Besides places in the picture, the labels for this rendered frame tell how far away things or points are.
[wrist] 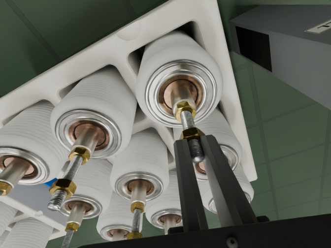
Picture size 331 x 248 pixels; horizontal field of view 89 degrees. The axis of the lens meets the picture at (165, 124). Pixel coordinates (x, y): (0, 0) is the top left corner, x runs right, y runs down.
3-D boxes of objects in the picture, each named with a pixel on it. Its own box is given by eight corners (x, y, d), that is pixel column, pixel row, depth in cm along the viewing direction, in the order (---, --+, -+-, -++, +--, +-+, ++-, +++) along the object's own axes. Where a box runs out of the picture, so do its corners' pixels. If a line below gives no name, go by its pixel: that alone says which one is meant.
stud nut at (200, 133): (209, 137, 12) (212, 144, 12) (192, 149, 13) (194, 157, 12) (190, 122, 12) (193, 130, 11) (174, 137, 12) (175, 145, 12)
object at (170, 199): (158, 135, 44) (159, 200, 29) (188, 146, 47) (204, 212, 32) (143, 158, 49) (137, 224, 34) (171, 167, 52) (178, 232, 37)
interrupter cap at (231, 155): (244, 165, 25) (246, 169, 25) (199, 183, 27) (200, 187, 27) (225, 133, 21) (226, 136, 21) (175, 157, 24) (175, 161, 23)
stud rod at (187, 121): (189, 101, 17) (208, 158, 11) (182, 108, 17) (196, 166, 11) (182, 95, 16) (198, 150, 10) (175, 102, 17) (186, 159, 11)
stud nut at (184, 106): (198, 110, 15) (200, 115, 15) (185, 121, 16) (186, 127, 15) (183, 97, 15) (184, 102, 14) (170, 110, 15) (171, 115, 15)
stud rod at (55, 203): (81, 145, 19) (46, 210, 13) (82, 139, 19) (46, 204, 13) (90, 147, 20) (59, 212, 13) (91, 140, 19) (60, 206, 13)
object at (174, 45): (204, 43, 32) (246, 77, 17) (177, 86, 36) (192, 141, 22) (158, 14, 29) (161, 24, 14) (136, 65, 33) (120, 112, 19)
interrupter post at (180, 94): (195, 90, 18) (202, 105, 15) (183, 108, 19) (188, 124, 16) (176, 79, 17) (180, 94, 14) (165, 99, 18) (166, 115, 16)
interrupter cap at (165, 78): (230, 80, 17) (232, 82, 17) (189, 132, 21) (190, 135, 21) (166, 42, 15) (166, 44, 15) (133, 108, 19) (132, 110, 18)
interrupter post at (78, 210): (70, 203, 29) (61, 224, 26) (80, 199, 29) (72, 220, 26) (80, 209, 30) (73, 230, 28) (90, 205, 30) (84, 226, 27)
